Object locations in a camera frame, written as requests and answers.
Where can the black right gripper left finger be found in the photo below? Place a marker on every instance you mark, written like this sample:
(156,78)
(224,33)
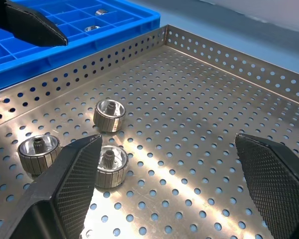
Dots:
(64,194)

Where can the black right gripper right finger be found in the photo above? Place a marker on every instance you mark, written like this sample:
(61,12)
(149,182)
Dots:
(276,194)

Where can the blue compartment tray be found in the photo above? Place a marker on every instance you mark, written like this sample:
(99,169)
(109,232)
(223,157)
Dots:
(22,69)

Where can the perforated metal tray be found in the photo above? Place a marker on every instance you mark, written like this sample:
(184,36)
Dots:
(177,112)

